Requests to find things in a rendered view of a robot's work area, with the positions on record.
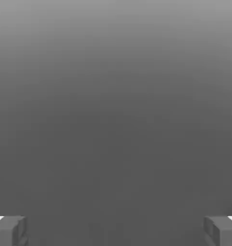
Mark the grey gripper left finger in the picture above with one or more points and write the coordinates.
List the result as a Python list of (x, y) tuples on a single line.
[(6, 231)]

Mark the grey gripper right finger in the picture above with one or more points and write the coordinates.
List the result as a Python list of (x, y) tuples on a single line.
[(224, 232)]

